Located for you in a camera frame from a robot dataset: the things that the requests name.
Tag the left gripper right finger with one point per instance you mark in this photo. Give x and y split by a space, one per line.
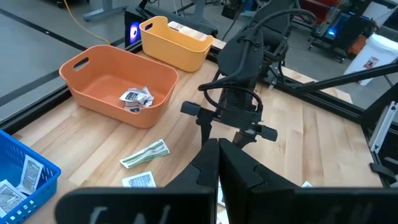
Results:
242 174

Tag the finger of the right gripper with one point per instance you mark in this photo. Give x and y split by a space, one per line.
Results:
206 130
244 138

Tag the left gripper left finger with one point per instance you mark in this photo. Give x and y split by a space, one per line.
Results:
202 171

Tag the white packet blue print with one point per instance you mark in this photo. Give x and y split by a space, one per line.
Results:
139 180
306 184
222 217

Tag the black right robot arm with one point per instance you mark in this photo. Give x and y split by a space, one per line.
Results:
245 59

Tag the green striped white packet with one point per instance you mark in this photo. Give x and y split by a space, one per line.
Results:
146 153

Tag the yellow plastic bin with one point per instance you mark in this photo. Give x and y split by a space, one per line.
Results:
174 49

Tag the orange plastic bin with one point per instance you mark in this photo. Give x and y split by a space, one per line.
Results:
93 99

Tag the black computer tower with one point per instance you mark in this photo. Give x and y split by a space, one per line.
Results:
134 31

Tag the black cart blue light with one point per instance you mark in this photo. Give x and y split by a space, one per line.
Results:
331 31

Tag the white trash bin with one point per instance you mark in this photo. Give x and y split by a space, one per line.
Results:
376 53

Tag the blue plastic bin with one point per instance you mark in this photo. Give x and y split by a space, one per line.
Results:
46 186

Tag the desk with grey legs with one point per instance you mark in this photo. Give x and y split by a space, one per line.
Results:
105 9

